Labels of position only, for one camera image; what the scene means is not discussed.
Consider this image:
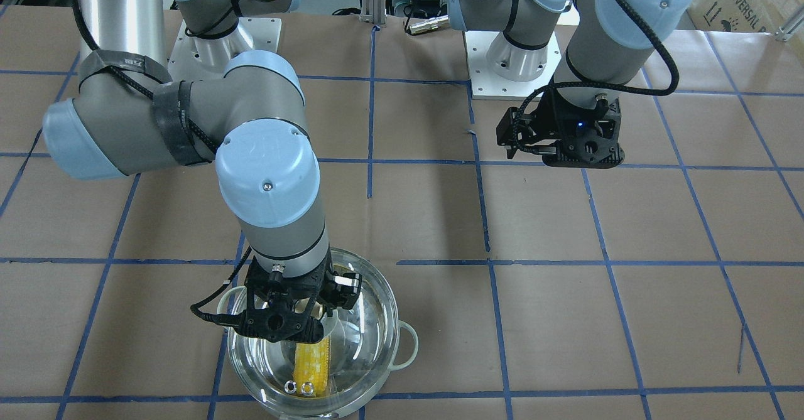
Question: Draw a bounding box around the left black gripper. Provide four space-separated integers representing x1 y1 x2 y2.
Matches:
541 90 625 169

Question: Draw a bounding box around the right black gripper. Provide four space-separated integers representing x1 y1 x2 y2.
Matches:
236 254 332 343

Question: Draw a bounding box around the yellow corn cob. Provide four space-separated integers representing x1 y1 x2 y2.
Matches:
293 337 330 397

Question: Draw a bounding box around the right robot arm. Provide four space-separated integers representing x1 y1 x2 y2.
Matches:
42 0 338 343

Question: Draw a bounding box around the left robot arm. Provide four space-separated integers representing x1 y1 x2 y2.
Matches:
446 0 692 169

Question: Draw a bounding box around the pale green cooking pot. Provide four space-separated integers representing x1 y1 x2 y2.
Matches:
227 248 420 419

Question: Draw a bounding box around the cardboard box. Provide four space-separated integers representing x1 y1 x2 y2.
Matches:
686 0 804 35

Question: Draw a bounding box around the right arm camera mount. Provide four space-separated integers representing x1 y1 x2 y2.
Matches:
319 271 364 310

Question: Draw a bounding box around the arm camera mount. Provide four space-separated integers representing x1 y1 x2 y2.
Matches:
495 107 557 159
319 271 364 310

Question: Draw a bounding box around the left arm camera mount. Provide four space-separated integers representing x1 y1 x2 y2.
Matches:
495 107 557 159

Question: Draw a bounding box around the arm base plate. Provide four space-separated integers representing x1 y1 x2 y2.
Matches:
464 31 561 100
167 18 282 82

